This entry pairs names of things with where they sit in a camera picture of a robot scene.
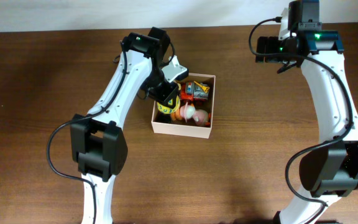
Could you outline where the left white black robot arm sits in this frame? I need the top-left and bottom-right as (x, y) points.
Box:
(70, 27), (188, 223)

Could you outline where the yellow ball with letters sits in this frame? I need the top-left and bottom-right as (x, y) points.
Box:
(157, 96), (180, 114)

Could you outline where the yellow plush duck blue scarf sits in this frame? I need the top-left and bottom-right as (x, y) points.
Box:
(170, 81), (182, 121)

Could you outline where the black round cap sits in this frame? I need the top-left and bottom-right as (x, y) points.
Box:
(155, 113), (172, 124)

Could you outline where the white duck toy pink hat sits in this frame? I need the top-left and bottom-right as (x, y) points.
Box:
(180, 103), (211, 127)

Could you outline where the pink cardboard box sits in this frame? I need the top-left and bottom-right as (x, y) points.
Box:
(151, 73), (216, 139)

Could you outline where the red grey toy truck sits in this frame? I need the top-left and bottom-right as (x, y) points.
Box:
(180, 81), (210, 101)

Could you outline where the left black cable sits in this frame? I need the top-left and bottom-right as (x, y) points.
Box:
(46, 40), (129, 224)

